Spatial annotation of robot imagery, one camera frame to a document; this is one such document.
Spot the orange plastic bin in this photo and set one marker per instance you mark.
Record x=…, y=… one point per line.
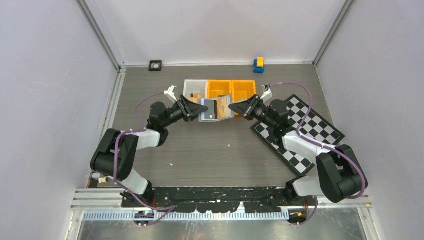
x=243, y=90
x=218, y=88

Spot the small cream spool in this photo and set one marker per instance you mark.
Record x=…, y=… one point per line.
x=103, y=180

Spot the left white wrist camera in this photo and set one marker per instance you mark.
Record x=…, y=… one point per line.
x=170, y=94

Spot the blue yellow toy block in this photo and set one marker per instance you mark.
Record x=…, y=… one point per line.
x=259, y=65

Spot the middle orange plastic bin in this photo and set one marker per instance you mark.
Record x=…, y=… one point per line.
x=218, y=88

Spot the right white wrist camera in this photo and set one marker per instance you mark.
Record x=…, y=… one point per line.
x=267, y=92

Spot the right orange plastic bin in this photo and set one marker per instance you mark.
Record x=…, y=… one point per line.
x=243, y=90

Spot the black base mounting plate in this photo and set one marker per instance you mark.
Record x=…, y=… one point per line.
x=220, y=200

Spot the slotted metal rail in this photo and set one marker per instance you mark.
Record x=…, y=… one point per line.
x=150, y=216

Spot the wooden cards in white bin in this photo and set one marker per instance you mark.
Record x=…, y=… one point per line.
x=196, y=96

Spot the white plastic bin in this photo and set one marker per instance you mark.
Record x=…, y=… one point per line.
x=195, y=86

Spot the small black square device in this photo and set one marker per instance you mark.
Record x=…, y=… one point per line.
x=155, y=65

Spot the black white checkerboard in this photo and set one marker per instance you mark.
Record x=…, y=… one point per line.
x=315, y=126

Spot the black card gold chip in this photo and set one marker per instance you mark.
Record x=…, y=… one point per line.
x=212, y=113

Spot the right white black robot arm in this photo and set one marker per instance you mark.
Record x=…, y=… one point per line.
x=339, y=173

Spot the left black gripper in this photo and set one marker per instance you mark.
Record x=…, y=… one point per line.
x=189, y=114

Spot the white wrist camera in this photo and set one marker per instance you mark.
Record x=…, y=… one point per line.
x=267, y=92
x=170, y=94

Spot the gold card in holder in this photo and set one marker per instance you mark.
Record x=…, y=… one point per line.
x=223, y=110

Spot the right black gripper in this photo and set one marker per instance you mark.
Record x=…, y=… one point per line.
x=244, y=108

